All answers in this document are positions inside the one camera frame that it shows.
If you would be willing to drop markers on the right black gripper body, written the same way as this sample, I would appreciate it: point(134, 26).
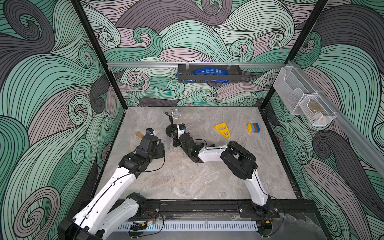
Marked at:
point(175, 133)

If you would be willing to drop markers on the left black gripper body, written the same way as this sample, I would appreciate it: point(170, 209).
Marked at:
point(159, 152)

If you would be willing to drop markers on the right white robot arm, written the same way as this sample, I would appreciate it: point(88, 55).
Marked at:
point(240, 162)

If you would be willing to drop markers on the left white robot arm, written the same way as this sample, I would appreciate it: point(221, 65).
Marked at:
point(98, 219)

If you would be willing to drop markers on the brown wooden block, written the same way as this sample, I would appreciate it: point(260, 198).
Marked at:
point(139, 134)

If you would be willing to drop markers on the yellow triangle toy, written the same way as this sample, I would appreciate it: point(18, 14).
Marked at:
point(223, 130)

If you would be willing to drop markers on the multicolour block stack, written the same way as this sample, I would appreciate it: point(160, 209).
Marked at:
point(253, 128)

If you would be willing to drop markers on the blue item in tray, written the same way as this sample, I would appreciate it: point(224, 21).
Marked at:
point(210, 72)

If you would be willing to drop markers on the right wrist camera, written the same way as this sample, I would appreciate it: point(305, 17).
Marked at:
point(181, 129)

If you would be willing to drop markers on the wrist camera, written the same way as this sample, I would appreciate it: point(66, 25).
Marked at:
point(181, 129)
point(150, 131)

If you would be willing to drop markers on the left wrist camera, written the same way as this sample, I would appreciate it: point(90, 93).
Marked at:
point(150, 131)

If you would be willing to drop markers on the black wall tray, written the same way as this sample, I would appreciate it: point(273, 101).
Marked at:
point(185, 74)

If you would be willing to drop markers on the white slotted cable duct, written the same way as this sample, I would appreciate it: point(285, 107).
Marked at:
point(203, 226)

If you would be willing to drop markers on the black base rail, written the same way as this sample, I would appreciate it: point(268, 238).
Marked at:
point(244, 209)

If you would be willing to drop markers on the aluminium rail back wall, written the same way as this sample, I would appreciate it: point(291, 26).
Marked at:
point(152, 64)

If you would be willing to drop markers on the aluminium rail wall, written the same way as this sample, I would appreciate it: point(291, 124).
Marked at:
point(152, 64)
point(363, 145)

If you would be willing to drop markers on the clear wall bin large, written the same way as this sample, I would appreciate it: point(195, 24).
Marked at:
point(288, 85)

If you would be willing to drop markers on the clear wall bin small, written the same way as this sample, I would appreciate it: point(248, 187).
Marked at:
point(314, 110)

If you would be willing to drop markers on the aluminium rail right wall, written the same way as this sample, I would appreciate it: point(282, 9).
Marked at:
point(363, 145)

